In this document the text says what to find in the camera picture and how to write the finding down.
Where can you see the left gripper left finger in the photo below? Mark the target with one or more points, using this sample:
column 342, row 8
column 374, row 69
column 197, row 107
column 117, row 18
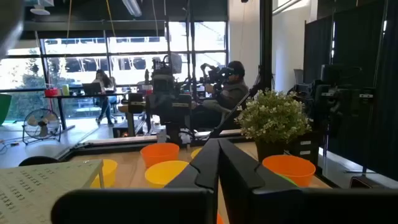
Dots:
column 186, row 205

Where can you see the green curved object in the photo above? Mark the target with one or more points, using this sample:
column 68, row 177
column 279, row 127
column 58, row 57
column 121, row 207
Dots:
column 4, row 109

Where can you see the potted plant white flowers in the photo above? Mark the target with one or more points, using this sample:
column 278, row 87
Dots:
column 273, row 118

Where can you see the yellow-green cup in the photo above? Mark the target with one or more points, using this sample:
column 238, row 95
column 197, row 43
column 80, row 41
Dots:
column 65, row 90

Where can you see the round floor fan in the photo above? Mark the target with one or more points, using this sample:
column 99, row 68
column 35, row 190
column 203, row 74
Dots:
column 41, row 124

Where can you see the person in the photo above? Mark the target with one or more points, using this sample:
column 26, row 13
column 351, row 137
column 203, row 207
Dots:
column 105, row 93
column 231, row 93

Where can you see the black equipment on stand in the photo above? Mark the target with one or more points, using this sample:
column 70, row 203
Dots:
column 342, row 93

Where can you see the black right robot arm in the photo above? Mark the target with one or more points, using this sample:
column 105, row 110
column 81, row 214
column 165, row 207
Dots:
column 169, row 109

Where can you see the long ceiling light fixture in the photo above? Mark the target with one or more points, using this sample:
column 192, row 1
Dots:
column 132, row 7

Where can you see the black mechanical rig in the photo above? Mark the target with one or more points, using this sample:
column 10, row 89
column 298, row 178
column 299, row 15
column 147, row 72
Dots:
column 214, row 74

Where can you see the yellow plastic mini bowl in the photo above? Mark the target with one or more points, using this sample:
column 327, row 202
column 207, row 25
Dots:
column 164, row 174
column 196, row 153
column 109, row 172

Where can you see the red container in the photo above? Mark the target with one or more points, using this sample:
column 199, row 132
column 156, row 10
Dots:
column 51, row 92

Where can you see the black round seat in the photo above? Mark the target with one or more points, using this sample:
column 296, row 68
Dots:
column 38, row 161

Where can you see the pale green perforated shelf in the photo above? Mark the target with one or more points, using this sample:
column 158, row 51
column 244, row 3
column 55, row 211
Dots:
column 37, row 189

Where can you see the white round ceiling lamp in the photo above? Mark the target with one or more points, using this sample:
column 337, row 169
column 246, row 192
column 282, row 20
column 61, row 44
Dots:
column 39, row 11

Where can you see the black curtain partition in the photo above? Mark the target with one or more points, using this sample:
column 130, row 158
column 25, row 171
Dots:
column 357, row 93

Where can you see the dark laptop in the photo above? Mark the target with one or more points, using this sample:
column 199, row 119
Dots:
column 91, row 88

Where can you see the black vertical post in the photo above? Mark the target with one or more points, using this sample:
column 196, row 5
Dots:
column 266, row 43

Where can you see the orange plastic mini bowl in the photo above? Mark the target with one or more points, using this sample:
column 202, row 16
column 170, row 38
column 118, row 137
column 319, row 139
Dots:
column 159, row 154
column 290, row 169
column 219, row 219

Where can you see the black office desk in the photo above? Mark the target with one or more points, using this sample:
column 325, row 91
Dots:
column 84, row 96

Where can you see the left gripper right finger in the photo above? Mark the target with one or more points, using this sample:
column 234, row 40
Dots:
column 264, row 205

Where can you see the black box white labels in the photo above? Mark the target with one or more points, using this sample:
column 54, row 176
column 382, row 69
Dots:
column 304, row 147

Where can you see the green plastic mini bowl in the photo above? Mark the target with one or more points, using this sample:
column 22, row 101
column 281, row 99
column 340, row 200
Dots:
column 290, row 180

